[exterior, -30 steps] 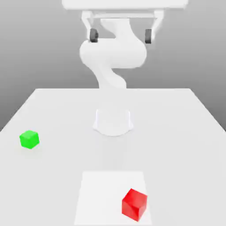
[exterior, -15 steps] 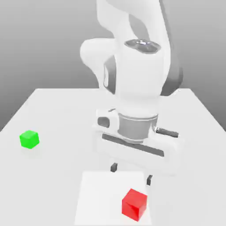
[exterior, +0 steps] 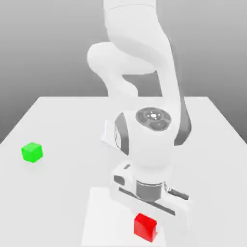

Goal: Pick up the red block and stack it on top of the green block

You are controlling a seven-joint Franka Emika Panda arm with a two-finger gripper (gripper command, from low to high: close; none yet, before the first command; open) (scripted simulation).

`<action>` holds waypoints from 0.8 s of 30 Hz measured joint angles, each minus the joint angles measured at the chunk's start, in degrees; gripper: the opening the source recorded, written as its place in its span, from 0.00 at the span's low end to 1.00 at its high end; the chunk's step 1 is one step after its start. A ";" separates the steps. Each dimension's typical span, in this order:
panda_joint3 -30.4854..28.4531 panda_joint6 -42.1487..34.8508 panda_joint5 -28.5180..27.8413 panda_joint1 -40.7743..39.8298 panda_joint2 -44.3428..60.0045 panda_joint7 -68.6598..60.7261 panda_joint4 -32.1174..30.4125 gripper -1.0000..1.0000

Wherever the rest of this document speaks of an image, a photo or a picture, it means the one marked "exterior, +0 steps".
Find small green cube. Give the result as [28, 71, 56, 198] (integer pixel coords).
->
[21, 142, 43, 164]

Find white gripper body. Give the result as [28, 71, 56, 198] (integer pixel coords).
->
[108, 184, 194, 229]

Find small red cube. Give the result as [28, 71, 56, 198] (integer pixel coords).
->
[133, 213, 159, 243]

